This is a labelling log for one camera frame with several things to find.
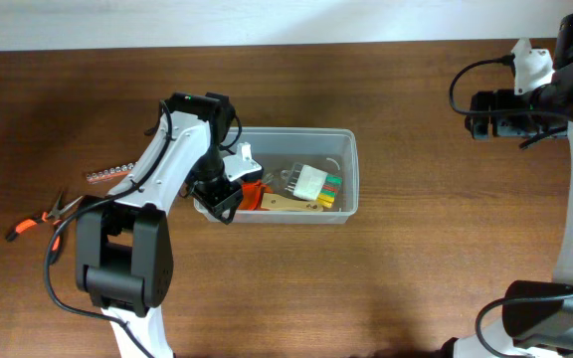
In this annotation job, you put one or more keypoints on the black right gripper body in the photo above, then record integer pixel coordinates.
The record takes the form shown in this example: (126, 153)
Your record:
(541, 126)

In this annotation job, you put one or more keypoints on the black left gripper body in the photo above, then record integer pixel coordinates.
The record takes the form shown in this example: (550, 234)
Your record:
(215, 190)

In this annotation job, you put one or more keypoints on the red handled cutting pliers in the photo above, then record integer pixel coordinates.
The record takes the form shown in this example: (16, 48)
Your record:
(253, 193)

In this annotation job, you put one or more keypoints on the orange scraper with wooden handle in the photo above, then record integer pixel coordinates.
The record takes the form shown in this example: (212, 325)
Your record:
(276, 202)

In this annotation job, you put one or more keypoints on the clear box of coloured bits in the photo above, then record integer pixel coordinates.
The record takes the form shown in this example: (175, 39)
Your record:
(311, 184)

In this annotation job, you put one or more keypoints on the clear plastic container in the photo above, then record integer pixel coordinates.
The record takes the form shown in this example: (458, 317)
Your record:
(279, 149)

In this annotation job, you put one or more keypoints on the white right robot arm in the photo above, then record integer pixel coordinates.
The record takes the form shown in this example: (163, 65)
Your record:
(533, 318)

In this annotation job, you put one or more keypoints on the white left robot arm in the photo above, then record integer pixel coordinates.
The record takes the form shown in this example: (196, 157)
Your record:
(124, 259)

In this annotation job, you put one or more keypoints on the orange black long nose pliers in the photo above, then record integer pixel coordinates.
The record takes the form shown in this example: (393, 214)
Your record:
(54, 216)

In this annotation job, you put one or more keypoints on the socket set on red rail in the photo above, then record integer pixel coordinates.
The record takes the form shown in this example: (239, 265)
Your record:
(109, 173)

